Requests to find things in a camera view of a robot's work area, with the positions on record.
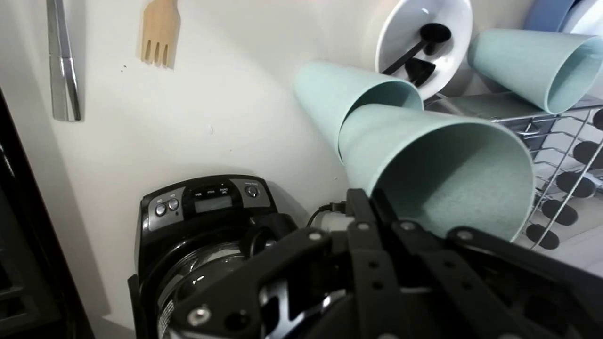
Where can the white bowl with black spoon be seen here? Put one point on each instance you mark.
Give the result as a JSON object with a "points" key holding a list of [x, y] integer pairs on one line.
{"points": [[425, 41]]}

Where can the black coffee maker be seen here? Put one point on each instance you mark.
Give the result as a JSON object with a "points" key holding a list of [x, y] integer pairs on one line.
{"points": [[195, 231]]}

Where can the grey-green cup by sink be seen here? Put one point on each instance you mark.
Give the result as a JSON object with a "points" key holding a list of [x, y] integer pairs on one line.
{"points": [[550, 69]]}

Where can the grey-green cup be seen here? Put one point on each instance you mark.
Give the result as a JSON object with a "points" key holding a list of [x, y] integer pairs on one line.
{"points": [[329, 92], [440, 169], [550, 69]]}

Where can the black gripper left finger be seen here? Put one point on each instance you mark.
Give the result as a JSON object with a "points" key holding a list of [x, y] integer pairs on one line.
{"points": [[252, 282]]}

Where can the metal dish rack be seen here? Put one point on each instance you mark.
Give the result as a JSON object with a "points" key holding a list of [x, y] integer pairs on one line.
{"points": [[567, 220]]}

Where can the blue bowl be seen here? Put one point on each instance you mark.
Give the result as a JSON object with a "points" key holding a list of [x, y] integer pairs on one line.
{"points": [[567, 15]]}

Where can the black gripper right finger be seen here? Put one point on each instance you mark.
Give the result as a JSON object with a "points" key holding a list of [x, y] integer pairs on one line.
{"points": [[412, 282]]}

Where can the black gas stove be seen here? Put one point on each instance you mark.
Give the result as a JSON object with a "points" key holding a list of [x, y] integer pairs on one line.
{"points": [[39, 295]]}

